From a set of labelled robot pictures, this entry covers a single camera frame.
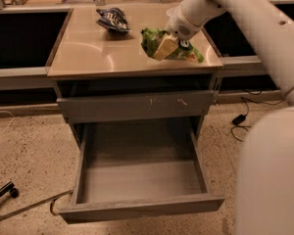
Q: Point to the grey metal floor bar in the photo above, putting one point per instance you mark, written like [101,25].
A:
[35,205]

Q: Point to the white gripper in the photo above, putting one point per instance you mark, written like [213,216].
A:
[179,24]

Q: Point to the green rice chip bag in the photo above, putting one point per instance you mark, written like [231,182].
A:
[152,37]

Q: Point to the grey drawer cabinet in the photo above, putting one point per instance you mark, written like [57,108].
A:
[92,62]

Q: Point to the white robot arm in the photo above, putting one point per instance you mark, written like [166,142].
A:
[264,191]

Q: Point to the closed grey top drawer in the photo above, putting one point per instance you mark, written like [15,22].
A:
[136,106]

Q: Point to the black caster wheel leg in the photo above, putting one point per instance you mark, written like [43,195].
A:
[9,188]

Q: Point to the open grey middle drawer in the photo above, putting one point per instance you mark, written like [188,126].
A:
[139,168]

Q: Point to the blue chip bag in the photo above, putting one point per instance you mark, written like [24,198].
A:
[113,19]

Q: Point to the black power adapter with cable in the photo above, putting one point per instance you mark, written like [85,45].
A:
[237,122]

